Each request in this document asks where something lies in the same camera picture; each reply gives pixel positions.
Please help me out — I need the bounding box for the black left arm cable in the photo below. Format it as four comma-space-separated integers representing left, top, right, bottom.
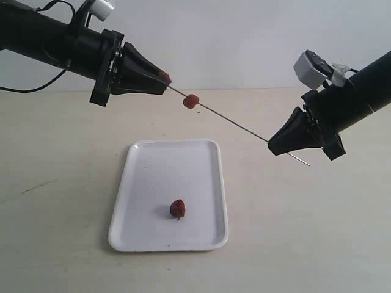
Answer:
0, 0, 80, 92

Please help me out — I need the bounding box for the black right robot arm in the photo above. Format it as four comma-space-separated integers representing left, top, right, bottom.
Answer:
268, 50, 390, 160

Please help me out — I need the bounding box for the thin metal skewer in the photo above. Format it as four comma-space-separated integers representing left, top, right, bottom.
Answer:
167, 85, 311, 167

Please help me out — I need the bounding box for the red meat chunk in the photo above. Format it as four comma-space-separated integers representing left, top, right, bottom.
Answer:
183, 94, 199, 109
158, 71, 172, 84
170, 199, 186, 219

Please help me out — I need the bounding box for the white rectangular tray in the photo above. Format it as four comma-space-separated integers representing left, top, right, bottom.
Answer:
108, 139, 229, 253

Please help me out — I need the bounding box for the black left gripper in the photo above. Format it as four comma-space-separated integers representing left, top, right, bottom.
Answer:
89, 29, 167, 107

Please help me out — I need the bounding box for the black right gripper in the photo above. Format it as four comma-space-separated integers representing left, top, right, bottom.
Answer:
268, 90, 346, 161

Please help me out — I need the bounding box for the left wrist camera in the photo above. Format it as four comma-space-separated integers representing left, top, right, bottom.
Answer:
89, 0, 115, 22

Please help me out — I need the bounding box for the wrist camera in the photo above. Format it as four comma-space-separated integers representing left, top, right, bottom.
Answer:
293, 50, 352, 90
89, 0, 115, 22

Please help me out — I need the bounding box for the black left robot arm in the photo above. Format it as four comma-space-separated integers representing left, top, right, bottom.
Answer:
1, 1, 171, 107

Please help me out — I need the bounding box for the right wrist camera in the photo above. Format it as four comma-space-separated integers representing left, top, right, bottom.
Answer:
293, 50, 352, 90

